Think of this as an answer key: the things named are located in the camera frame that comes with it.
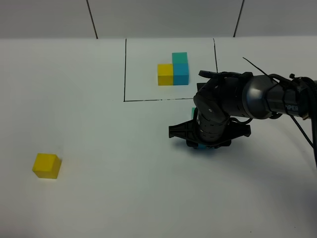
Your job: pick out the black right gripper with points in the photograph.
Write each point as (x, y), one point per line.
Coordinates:
(199, 130)

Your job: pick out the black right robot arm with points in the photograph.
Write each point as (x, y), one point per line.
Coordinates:
(228, 101)

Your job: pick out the blue template cube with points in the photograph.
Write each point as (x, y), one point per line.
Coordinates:
(180, 74)

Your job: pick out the yellow template cube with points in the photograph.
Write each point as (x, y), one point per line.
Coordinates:
(165, 74)

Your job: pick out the green template cube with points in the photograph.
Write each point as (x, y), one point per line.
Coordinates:
(179, 58)

